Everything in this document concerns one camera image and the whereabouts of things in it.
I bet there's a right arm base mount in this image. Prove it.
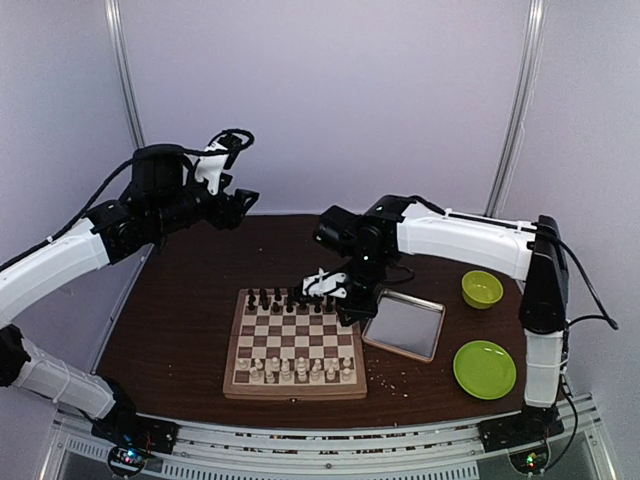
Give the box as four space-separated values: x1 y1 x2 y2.
477 400 565 453

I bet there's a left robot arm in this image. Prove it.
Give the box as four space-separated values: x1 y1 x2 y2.
1 130 259 444

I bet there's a white chess piece one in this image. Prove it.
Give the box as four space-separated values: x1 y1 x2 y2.
280 358 292 382

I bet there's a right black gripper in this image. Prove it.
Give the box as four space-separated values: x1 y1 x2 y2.
337 250 391 324

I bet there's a right aluminium corner post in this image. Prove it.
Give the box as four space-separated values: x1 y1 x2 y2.
484 0 547 218

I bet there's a small green bowl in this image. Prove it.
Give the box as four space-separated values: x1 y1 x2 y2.
461 270 504 310

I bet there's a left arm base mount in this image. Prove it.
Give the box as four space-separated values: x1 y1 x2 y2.
86 415 179 454

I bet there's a left aluminium corner post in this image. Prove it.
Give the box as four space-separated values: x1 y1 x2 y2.
104 0 146 148

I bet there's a white chess piece five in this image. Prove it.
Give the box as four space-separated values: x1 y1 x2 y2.
296 357 308 383

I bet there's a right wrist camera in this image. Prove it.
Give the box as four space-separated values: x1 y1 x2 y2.
297 268 348 302

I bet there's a white chess piece four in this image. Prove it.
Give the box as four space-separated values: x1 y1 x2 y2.
340 357 353 382

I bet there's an aluminium corner post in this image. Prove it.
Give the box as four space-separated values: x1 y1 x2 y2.
104 0 146 148
484 0 547 218

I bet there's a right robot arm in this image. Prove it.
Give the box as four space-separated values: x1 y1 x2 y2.
301 195 577 442

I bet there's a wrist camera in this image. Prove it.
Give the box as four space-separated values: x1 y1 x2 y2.
297 268 348 302
193 128 255 196

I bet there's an aluminium front rail frame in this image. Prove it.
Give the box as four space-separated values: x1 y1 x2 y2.
39 392 611 480

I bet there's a wooden chess board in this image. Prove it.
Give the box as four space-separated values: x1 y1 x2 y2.
223 288 367 401

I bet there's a white chess piece three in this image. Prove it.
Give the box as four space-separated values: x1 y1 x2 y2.
309 359 322 382

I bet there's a metal tray with wood rim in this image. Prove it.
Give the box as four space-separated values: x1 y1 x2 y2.
361 289 446 364

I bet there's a green plate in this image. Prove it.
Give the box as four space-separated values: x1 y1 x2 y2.
452 340 517 401

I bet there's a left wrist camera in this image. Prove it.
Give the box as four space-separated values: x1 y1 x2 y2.
193 128 255 196

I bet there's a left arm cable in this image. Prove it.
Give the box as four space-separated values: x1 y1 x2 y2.
0 127 256 266

